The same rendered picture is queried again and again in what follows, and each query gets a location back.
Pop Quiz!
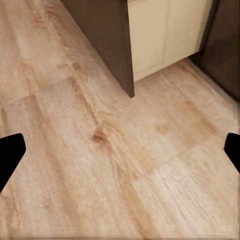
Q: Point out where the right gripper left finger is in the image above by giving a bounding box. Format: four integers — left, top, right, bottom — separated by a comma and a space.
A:
0, 133, 26, 193

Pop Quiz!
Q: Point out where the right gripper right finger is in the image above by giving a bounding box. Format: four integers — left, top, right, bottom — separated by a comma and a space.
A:
224, 132, 240, 173

